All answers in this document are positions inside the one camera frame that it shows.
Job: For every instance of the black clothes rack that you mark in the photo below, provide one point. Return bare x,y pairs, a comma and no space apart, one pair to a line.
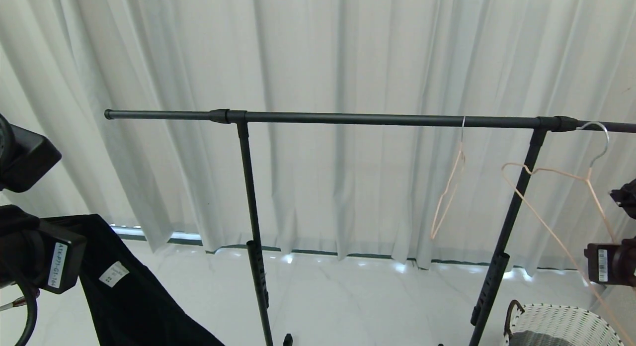
348,119

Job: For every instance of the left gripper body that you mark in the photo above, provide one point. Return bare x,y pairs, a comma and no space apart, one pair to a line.
64,261

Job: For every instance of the pink clothes hanger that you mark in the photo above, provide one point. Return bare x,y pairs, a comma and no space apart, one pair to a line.
589,177
462,132

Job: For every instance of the white laundry basket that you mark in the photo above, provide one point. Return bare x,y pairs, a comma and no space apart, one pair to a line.
561,321

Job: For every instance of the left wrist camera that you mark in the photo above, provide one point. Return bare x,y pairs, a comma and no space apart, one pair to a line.
30,159

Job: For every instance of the white curtain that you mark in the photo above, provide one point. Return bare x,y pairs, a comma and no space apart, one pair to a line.
348,47

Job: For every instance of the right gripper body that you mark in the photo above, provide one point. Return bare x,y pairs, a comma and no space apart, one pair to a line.
616,264

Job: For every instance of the black garment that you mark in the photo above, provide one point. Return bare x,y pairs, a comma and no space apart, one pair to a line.
129,311

